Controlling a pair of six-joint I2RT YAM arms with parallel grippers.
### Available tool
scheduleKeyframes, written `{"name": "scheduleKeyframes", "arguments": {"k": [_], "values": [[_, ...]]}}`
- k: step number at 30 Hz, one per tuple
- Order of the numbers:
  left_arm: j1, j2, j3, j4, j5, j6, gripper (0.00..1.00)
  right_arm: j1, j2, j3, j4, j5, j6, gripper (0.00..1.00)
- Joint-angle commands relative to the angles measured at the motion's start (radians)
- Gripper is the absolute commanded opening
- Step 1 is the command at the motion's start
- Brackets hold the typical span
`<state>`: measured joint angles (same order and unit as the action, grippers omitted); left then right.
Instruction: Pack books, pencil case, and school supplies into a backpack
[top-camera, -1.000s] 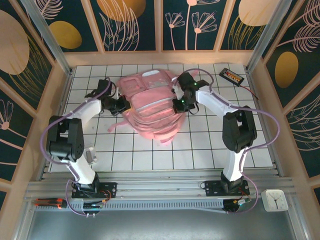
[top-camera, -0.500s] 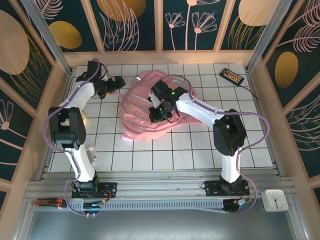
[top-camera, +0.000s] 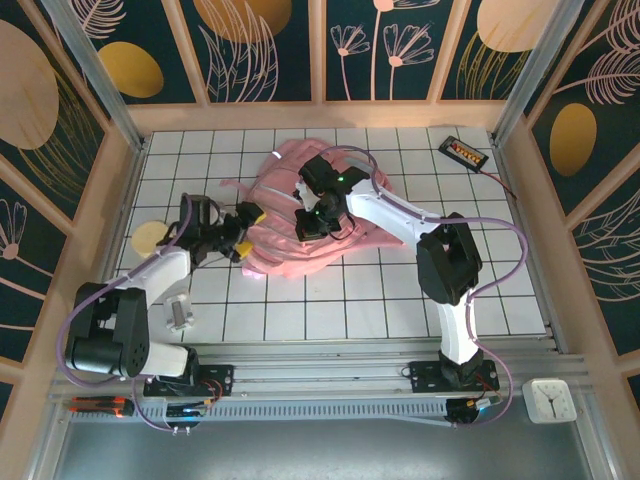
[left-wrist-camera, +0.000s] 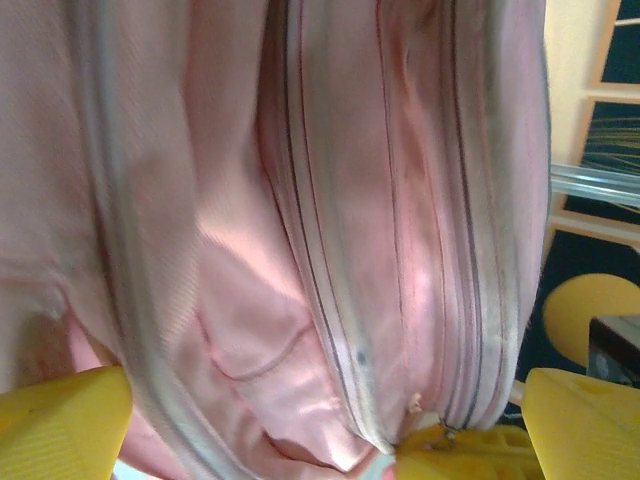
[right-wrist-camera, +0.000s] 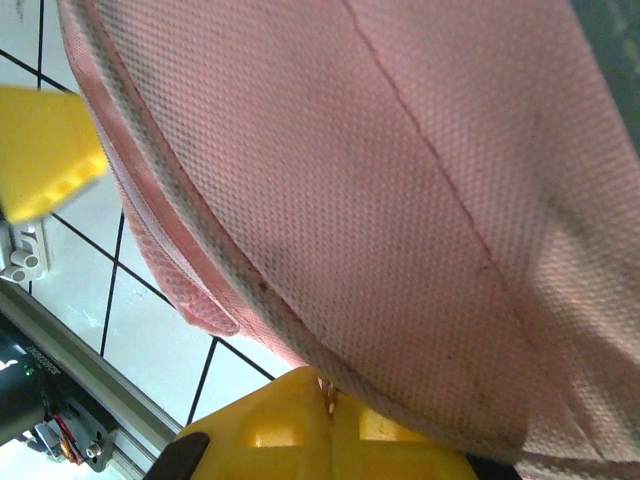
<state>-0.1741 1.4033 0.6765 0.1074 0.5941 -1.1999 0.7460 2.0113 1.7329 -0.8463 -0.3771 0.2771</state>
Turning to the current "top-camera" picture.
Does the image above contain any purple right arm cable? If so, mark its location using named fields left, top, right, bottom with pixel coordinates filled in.
left=317, top=143, right=530, bottom=431

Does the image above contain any grey slotted cable duct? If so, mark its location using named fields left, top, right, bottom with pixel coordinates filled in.
left=134, top=399, right=501, bottom=429

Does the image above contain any grey metal sheet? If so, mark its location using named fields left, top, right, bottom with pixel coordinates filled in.
left=52, top=418, right=594, bottom=480

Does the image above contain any black charger box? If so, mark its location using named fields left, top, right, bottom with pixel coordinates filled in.
left=438, top=135, right=490, bottom=173

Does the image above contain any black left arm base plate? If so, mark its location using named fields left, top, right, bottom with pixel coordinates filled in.
left=143, top=363, right=235, bottom=399

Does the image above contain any small black controller board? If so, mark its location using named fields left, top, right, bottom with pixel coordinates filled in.
left=166, top=402, right=207, bottom=432
left=446, top=397, right=503, bottom=429

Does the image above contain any round wooden disc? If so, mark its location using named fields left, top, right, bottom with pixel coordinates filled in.
left=131, top=221, right=169, bottom=260

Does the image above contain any aluminium mounting rail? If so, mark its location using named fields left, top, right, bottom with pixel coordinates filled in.
left=49, top=339, right=591, bottom=401

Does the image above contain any white square clock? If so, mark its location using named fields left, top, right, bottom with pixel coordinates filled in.
left=522, top=378, right=572, bottom=425

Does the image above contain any red and black wire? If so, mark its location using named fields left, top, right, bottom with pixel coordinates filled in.
left=477, top=167, right=519, bottom=199

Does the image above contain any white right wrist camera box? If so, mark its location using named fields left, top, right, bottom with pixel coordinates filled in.
left=293, top=180, right=320, bottom=212

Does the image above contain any small white metal stand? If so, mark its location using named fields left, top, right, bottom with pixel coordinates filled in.
left=163, top=294, right=195, bottom=334

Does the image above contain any aluminium frame post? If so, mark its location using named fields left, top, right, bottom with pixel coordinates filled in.
left=39, top=0, right=150, bottom=151
left=492, top=0, right=584, bottom=146

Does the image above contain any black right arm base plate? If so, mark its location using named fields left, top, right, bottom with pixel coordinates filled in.
left=408, top=359, right=501, bottom=395

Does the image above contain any orange and black utility knife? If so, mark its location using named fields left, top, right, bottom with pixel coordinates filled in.
left=69, top=395, right=135, bottom=419

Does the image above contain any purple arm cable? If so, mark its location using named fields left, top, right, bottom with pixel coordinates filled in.
left=317, top=143, right=530, bottom=431
left=55, top=194, right=196, bottom=432

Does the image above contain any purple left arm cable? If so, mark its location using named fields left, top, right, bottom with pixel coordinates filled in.
left=55, top=194, right=196, bottom=432

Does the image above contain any pink backpack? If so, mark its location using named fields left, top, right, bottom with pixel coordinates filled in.
left=219, top=138, right=407, bottom=280

